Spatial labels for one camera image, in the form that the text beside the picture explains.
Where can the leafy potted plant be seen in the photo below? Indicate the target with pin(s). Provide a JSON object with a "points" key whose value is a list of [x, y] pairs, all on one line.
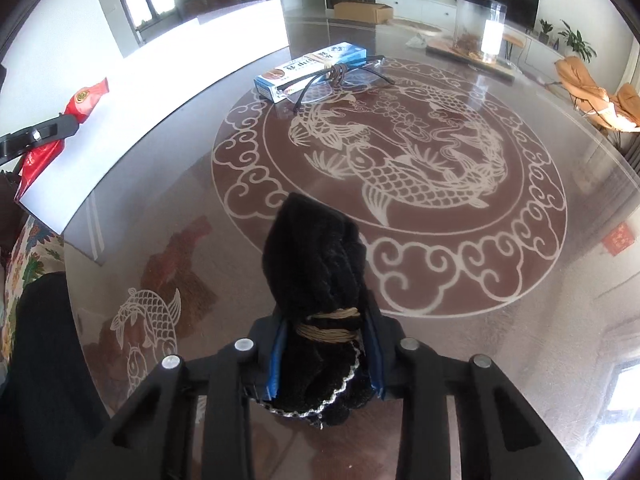
{"points": [[577, 40]]}

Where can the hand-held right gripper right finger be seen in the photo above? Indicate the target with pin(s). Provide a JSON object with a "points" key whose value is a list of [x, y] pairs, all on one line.
{"points": [[387, 360]]}

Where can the black framed glasses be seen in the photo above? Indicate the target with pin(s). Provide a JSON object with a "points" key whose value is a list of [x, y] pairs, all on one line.
{"points": [[345, 91]]}

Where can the wooden tray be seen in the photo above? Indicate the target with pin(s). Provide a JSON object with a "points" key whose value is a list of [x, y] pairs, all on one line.
{"points": [[445, 50]]}

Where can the black velvet scrunchie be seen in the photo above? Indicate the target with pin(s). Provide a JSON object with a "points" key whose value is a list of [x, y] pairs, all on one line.
{"points": [[315, 270]]}

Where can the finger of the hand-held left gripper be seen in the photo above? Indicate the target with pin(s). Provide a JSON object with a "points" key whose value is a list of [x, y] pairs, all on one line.
{"points": [[37, 135]]}

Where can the small potted plant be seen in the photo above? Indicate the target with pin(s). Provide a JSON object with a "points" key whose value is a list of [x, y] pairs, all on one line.
{"points": [[545, 27]]}

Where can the orange lounge chair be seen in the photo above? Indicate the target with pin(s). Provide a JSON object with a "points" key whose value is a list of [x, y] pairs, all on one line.
{"points": [[575, 77]]}

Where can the blue and white carton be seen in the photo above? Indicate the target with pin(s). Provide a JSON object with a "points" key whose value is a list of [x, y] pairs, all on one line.
{"points": [[305, 67]]}

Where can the white crumpled tissue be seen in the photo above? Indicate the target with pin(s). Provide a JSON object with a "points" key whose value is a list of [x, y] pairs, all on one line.
{"points": [[415, 40]]}

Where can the brown cardboard box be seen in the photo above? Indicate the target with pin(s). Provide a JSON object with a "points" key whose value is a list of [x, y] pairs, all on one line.
{"points": [[360, 12]]}

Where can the clear jar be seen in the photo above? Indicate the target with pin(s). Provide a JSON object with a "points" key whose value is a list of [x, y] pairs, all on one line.
{"points": [[470, 25]]}

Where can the white television cabinet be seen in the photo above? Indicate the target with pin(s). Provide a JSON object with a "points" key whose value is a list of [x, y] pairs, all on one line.
{"points": [[415, 7]]}

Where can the red foil packet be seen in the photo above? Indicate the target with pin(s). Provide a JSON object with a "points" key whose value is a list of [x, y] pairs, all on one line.
{"points": [[82, 100]]}

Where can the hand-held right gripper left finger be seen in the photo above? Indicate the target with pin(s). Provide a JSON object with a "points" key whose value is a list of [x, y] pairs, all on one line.
{"points": [[265, 355]]}

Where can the long white cardboard box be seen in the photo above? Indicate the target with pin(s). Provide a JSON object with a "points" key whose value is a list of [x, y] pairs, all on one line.
{"points": [[175, 70]]}

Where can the floral cloth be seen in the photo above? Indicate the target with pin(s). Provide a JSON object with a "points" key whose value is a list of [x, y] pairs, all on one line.
{"points": [[35, 260]]}

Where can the person's dark clothing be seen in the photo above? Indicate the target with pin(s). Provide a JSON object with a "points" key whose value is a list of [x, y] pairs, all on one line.
{"points": [[45, 385]]}

